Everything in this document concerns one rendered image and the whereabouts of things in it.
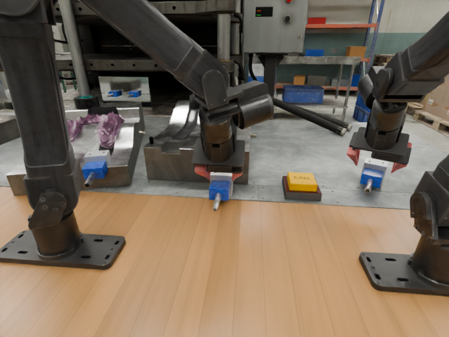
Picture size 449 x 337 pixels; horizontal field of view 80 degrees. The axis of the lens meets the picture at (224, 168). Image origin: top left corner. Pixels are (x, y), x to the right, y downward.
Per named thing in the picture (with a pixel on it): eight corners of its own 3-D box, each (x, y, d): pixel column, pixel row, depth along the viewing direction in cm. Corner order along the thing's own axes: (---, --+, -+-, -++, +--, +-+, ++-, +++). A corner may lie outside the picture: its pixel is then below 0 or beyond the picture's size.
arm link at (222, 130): (230, 119, 52) (229, 90, 46) (244, 139, 49) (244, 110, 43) (198, 131, 51) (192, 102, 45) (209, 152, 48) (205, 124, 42)
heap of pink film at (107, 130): (119, 148, 74) (114, 120, 70) (49, 152, 71) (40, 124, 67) (130, 122, 97) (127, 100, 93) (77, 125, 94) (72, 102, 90)
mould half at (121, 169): (130, 185, 66) (123, 144, 62) (13, 196, 62) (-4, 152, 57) (145, 128, 111) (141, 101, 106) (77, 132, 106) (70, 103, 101)
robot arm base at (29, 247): (10, 197, 47) (-28, 222, 40) (120, 203, 45) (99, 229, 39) (25, 233, 50) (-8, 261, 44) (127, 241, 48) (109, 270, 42)
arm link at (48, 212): (71, 164, 45) (33, 170, 44) (63, 188, 38) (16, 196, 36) (80, 196, 48) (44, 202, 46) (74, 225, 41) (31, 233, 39)
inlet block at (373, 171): (377, 204, 59) (383, 182, 56) (352, 198, 61) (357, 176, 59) (383, 180, 69) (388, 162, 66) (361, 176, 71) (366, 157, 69)
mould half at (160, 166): (248, 184, 67) (250, 133, 61) (147, 179, 69) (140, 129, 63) (250, 127, 112) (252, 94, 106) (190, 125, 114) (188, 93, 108)
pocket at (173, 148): (182, 162, 66) (181, 148, 64) (161, 161, 67) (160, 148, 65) (186, 155, 70) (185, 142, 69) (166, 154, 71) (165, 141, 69)
